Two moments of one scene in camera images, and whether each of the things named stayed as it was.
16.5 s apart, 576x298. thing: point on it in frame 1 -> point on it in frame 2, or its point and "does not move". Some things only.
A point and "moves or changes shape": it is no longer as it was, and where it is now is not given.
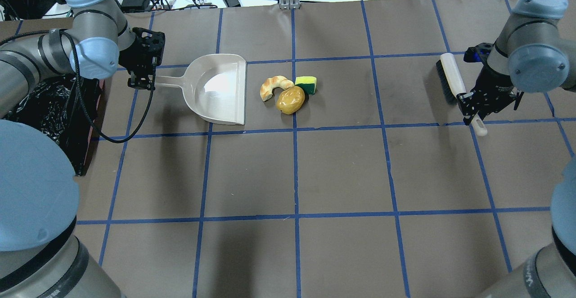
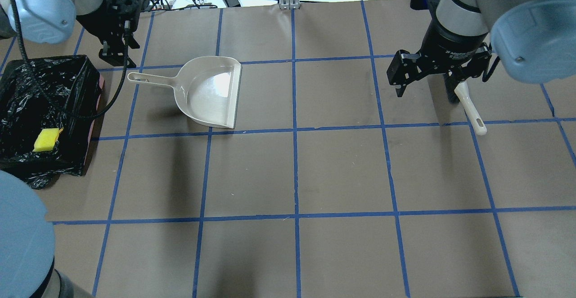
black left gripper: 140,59 -> 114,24
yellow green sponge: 309,83 moves or changes shape
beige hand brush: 454,86 does not move
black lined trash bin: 66,108 does not move
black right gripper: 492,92 -> 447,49
